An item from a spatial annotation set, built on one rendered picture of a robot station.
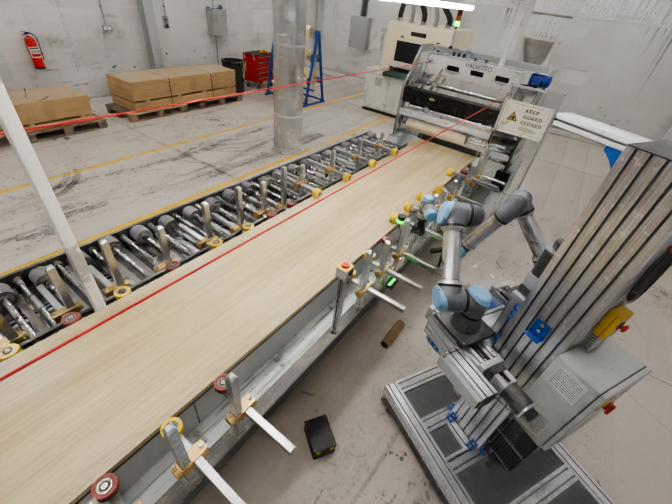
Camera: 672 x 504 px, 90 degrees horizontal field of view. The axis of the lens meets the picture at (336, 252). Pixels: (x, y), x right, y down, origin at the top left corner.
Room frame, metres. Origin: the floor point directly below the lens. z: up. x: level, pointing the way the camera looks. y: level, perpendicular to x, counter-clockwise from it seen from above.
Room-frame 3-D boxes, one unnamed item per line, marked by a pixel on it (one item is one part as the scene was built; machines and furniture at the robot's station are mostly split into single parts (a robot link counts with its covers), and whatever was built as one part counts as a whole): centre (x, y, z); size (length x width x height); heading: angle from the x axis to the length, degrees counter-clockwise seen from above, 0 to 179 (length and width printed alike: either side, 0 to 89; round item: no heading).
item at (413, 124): (4.24, -1.22, 1.05); 1.43 x 0.12 x 0.12; 59
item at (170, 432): (0.45, 0.46, 0.92); 0.03 x 0.03 x 0.48; 59
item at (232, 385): (0.67, 0.33, 0.90); 0.03 x 0.03 x 0.48; 59
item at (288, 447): (0.67, 0.25, 0.84); 0.43 x 0.03 x 0.04; 59
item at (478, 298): (1.19, -0.70, 1.21); 0.13 x 0.12 x 0.14; 94
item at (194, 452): (0.47, 0.45, 0.84); 0.13 x 0.06 x 0.05; 149
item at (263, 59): (9.81, 2.71, 0.41); 0.76 x 0.48 x 0.81; 157
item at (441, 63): (4.48, -1.36, 0.95); 1.65 x 0.70 x 1.90; 59
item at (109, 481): (0.34, 0.68, 0.85); 0.08 x 0.08 x 0.11
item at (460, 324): (1.19, -0.71, 1.09); 0.15 x 0.15 x 0.10
